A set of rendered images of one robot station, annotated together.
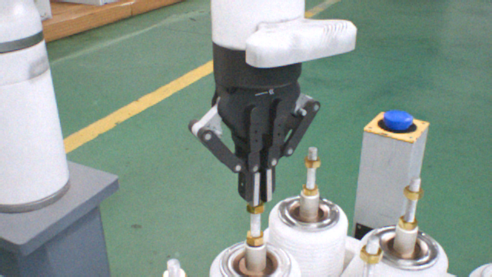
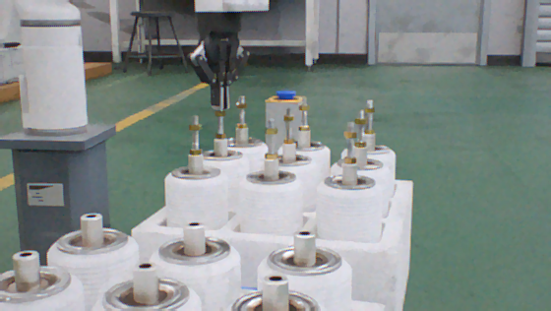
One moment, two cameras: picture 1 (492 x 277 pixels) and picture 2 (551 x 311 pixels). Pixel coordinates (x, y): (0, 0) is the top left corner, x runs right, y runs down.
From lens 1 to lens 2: 0.75 m
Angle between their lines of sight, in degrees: 23
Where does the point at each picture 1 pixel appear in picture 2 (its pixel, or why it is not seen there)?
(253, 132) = (220, 59)
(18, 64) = (75, 33)
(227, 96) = (209, 37)
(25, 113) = (76, 65)
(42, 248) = (85, 155)
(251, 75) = (221, 25)
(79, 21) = not seen: outside the picture
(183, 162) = not seen: hidden behind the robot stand
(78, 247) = (97, 165)
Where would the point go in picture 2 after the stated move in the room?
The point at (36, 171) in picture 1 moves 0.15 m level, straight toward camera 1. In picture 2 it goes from (78, 106) to (132, 117)
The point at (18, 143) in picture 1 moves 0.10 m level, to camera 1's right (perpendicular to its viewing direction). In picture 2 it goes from (70, 85) to (134, 82)
